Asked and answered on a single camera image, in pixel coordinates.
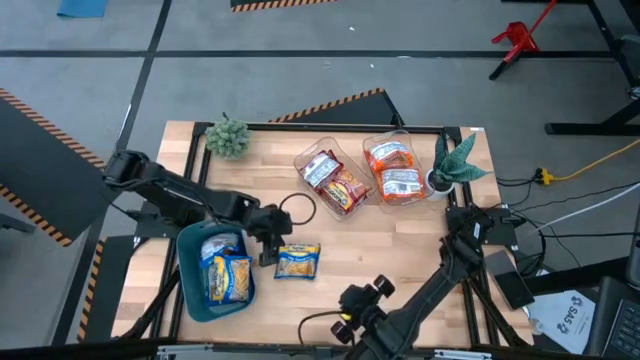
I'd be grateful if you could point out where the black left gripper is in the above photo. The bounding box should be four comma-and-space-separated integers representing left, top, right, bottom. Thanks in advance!
242, 202, 294, 268

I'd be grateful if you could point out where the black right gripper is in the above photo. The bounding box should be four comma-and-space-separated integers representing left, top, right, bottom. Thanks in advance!
329, 273, 396, 345

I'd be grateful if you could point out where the teal plastic bin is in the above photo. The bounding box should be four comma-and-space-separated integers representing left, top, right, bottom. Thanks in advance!
175, 219, 258, 324

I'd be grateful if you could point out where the orange Maruchan ramen packet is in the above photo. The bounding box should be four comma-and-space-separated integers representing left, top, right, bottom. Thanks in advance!
366, 141, 416, 174
377, 167, 426, 203

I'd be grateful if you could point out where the clear plastic bin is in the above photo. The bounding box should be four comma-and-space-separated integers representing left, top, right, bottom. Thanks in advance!
362, 129, 436, 207
293, 136, 375, 222

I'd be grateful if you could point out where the round green succulent plant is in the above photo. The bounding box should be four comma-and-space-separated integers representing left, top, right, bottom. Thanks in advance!
204, 113, 254, 161

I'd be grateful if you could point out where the black flat device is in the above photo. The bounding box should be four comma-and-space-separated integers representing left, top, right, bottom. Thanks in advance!
483, 249, 536, 311

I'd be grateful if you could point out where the black hazard-striped panel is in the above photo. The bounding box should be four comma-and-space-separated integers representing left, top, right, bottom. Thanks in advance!
269, 88, 405, 129
230, 0, 341, 13
77, 234, 136, 346
0, 88, 119, 247

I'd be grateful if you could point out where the snake plant in white pot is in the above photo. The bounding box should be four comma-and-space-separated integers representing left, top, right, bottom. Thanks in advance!
424, 132, 494, 202

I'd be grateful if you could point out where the white printed paper sheet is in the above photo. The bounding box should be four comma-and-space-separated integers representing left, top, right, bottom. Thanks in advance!
527, 289, 597, 355

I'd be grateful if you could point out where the black keyboard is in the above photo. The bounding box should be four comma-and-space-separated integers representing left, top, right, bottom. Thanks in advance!
584, 276, 640, 359

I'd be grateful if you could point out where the black computer monitor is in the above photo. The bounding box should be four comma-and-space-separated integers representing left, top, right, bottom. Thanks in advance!
625, 204, 640, 287

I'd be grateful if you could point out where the blue mat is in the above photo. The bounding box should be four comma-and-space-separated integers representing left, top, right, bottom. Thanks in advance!
56, 0, 109, 19

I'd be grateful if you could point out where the red stand with pole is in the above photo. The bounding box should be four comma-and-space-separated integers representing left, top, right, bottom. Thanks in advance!
488, 0, 559, 81

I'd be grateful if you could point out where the black office chair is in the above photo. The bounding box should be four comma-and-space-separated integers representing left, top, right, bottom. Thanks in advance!
618, 33, 640, 101

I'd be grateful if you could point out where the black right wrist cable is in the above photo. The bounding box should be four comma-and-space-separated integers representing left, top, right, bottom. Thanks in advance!
298, 310, 346, 346

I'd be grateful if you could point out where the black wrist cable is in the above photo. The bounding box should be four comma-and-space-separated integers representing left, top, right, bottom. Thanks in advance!
278, 192, 318, 226
298, 310, 346, 346

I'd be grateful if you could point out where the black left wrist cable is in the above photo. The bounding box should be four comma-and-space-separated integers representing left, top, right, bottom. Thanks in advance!
278, 192, 318, 226

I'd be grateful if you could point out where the silver metal bracket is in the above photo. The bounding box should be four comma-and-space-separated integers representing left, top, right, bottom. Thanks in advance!
157, 343, 216, 359
433, 348, 494, 360

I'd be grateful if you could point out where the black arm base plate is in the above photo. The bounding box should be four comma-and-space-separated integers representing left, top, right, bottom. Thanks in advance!
446, 205, 519, 246
133, 209, 181, 240

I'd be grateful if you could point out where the black aluminium rig frame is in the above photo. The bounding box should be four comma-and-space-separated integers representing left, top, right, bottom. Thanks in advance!
119, 121, 534, 351

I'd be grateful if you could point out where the yellow extension cable with plug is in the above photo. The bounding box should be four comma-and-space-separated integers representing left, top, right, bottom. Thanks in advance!
534, 138, 640, 184

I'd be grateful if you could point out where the black power cable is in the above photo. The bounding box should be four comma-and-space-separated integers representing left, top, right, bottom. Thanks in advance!
542, 230, 640, 239
499, 182, 640, 212

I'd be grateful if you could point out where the white cable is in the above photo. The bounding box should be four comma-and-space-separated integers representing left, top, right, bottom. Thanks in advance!
529, 184, 640, 236

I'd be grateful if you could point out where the black desk leg frame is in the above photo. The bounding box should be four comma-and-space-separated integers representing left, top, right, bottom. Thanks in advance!
544, 0, 640, 136

